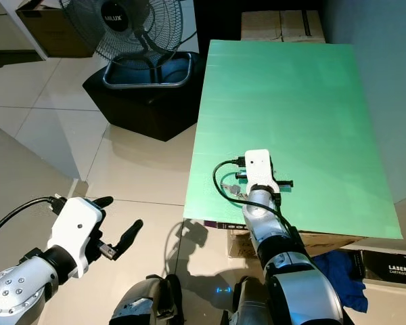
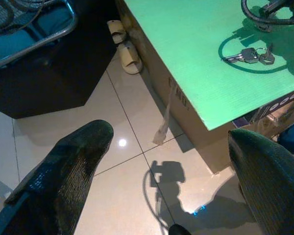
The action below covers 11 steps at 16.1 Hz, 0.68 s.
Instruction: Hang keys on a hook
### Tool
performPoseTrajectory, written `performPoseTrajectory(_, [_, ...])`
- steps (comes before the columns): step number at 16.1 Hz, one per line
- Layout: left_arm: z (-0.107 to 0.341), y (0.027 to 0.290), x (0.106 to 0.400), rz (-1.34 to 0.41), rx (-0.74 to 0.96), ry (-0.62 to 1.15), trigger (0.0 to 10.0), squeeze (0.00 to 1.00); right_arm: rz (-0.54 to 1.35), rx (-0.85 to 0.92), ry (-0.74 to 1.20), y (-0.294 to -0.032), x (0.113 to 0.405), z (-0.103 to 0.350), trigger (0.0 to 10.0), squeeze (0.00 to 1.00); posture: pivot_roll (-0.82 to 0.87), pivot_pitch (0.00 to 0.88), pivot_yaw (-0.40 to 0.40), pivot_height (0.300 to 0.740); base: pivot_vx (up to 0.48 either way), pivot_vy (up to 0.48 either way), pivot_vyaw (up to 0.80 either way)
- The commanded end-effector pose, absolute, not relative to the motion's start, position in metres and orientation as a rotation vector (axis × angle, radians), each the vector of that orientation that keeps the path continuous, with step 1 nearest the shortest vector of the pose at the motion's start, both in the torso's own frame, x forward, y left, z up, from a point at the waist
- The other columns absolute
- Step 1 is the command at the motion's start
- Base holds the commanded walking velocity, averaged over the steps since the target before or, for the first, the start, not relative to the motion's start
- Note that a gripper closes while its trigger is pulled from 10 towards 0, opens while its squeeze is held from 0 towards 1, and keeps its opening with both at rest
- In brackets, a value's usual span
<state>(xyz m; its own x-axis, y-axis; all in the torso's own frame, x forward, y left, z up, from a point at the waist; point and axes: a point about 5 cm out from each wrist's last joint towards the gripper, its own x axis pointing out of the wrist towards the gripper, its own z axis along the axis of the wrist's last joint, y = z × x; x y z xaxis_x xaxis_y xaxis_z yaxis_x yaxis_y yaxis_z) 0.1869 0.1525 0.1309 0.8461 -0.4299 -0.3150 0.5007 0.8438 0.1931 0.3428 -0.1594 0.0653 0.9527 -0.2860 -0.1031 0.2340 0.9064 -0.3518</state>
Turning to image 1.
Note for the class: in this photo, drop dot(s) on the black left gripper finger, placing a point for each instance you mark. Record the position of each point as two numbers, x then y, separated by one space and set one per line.
103 201
128 237

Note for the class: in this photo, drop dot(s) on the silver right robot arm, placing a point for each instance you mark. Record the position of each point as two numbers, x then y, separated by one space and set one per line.
264 217

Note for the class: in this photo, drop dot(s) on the black left robot leg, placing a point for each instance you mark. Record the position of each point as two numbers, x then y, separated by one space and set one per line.
149 305

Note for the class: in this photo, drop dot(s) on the black robot leg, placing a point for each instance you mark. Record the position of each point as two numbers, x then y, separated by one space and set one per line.
247 308
149 305

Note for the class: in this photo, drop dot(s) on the purple printed box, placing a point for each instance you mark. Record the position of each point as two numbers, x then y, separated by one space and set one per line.
220 224

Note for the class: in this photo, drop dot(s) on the green corrugated plastic sheet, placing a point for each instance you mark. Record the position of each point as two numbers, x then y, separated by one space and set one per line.
298 108

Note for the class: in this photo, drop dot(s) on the large brown cardboard box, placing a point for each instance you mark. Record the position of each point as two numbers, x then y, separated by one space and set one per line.
338 242

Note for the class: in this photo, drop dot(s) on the black hexagonal box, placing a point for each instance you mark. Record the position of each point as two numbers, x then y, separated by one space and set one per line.
142 108

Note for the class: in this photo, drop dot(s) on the blue cloth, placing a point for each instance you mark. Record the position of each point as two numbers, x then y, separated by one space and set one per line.
338 277

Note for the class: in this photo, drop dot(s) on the black right robot leg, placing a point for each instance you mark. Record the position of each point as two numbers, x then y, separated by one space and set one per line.
247 308

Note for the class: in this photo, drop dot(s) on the black laser toner box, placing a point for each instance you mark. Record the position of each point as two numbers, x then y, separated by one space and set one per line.
392 271

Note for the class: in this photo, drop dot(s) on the closed tan cardboard box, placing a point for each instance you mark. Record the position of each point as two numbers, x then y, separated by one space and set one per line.
277 26

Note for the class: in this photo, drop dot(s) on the black cabinet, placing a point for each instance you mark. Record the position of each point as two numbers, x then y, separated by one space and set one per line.
216 20

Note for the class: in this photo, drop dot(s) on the open brown cardboard box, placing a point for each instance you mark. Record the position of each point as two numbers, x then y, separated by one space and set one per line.
47 30

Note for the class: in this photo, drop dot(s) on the white cabinet panel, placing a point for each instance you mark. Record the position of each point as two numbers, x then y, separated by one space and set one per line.
27 34

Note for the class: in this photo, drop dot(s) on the grey drawer cabinet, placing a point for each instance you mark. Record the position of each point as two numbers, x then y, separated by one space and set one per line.
3 40

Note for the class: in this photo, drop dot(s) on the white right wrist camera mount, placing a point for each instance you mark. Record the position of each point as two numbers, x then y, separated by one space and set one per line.
258 169

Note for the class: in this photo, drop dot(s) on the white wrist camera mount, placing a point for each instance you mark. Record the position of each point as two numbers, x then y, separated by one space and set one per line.
78 227
258 169

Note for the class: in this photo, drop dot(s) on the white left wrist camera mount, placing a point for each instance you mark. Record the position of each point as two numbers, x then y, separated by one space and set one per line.
78 227

